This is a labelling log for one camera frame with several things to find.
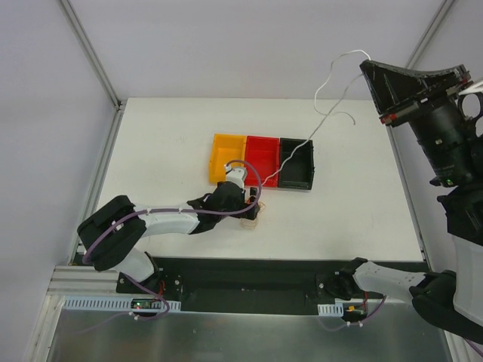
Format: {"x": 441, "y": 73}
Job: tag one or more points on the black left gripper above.
{"x": 251, "y": 204}

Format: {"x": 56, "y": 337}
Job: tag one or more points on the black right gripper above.
{"x": 423, "y": 104}

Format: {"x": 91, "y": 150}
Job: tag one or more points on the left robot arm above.
{"x": 110, "y": 235}

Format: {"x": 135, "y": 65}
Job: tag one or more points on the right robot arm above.
{"x": 448, "y": 300}

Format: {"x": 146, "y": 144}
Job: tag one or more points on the red plastic bin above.
{"x": 263, "y": 153}

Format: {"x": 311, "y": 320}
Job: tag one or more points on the black plastic bin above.
{"x": 298, "y": 172}

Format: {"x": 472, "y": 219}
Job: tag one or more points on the yellow plastic bin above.
{"x": 225, "y": 148}

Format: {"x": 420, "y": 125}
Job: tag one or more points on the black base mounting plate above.
{"x": 247, "y": 286}

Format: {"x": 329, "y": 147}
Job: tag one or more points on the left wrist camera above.
{"x": 236, "y": 175}

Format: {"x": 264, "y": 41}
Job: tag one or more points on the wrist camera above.
{"x": 236, "y": 175}
{"x": 474, "y": 88}

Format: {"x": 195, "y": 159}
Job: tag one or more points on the right aluminium frame post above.
{"x": 426, "y": 37}

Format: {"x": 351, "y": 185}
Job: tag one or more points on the aluminium frame post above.
{"x": 426, "y": 37}
{"x": 89, "y": 52}

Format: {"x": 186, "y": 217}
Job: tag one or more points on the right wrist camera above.
{"x": 474, "y": 88}

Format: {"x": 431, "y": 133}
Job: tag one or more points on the right white cable duct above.
{"x": 335, "y": 310}

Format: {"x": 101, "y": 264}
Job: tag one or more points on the white cable duct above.
{"x": 104, "y": 303}
{"x": 335, "y": 310}

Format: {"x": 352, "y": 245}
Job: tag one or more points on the left aluminium table rail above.
{"x": 67, "y": 279}

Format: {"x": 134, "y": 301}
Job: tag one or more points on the left white cable duct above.
{"x": 104, "y": 303}

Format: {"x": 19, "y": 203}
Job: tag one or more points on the left aluminium frame post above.
{"x": 89, "y": 52}

